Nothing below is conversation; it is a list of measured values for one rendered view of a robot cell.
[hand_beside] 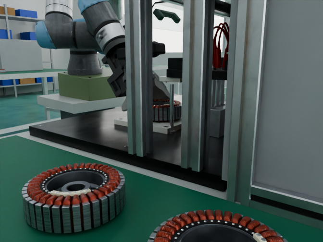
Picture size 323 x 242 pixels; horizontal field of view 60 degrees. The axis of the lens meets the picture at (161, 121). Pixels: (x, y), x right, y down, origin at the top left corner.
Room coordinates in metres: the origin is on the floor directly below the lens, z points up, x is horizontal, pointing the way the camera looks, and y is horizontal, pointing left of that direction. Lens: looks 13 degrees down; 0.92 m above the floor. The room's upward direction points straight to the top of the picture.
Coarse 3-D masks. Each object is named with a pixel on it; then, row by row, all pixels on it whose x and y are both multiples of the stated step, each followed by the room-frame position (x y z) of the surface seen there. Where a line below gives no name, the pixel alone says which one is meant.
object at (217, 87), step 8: (168, 64) 0.59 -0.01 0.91; (176, 64) 0.58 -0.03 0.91; (168, 72) 0.59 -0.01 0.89; (176, 72) 0.58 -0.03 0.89; (216, 72) 0.53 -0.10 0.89; (224, 72) 0.52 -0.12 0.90; (160, 80) 0.61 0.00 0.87; (168, 80) 0.60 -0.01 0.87; (176, 80) 0.58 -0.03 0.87; (216, 80) 0.56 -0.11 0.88; (224, 80) 0.58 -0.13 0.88; (216, 88) 0.56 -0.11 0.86; (216, 96) 0.56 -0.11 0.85; (216, 104) 0.56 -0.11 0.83
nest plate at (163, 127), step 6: (114, 120) 0.63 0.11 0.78; (120, 120) 0.62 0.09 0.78; (126, 120) 0.62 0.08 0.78; (180, 120) 0.62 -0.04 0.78; (156, 126) 0.56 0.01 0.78; (162, 126) 0.56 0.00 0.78; (168, 126) 0.56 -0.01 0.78; (174, 126) 0.56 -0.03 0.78; (180, 126) 0.58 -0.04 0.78; (162, 132) 0.55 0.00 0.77; (168, 132) 0.54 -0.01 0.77
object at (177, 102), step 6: (156, 102) 0.68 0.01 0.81; (162, 102) 0.68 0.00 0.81; (168, 102) 0.67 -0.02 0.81; (174, 102) 0.64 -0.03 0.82; (180, 102) 0.64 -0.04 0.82; (156, 108) 0.59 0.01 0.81; (162, 108) 0.60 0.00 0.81; (168, 108) 0.59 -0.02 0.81; (174, 108) 0.61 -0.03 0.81; (180, 108) 0.62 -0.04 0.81; (156, 114) 0.59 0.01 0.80; (162, 114) 0.60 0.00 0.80; (168, 114) 0.59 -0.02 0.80; (174, 114) 0.61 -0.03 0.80; (180, 114) 0.62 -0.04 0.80; (156, 120) 0.59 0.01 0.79; (162, 120) 0.60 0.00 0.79; (168, 120) 0.59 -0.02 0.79; (174, 120) 0.61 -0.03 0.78
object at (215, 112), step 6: (216, 108) 0.54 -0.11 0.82; (222, 108) 0.54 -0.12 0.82; (216, 114) 0.52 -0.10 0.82; (222, 114) 0.52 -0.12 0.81; (210, 120) 0.53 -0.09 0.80; (216, 120) 0.52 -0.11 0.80; (222, 120) 0.53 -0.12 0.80; (210, 126) 0.53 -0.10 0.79; (216, 126) 0.52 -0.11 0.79; (222, 126) 0.53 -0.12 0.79; (210, 132) 0.53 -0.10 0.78; (216, 132) 0.52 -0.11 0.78; (222, 132) 0.53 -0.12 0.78
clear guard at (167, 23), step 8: (224, 0) 0.76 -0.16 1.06; (152, 8) 0.81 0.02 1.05; (160, 8) 0.83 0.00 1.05; (168, 8) 0.86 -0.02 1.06; (176, 8) 0.87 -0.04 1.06; (152, 16) 0.84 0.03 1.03; (160, 16) 0.86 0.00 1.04; (168, 16) 0.89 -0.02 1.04; (176, 16) 0.92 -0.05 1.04; (152, 24) 0.87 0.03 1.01; (160, 24) 0.89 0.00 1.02; (168, 24) 0.92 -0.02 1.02; (176, 24) 0.96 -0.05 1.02
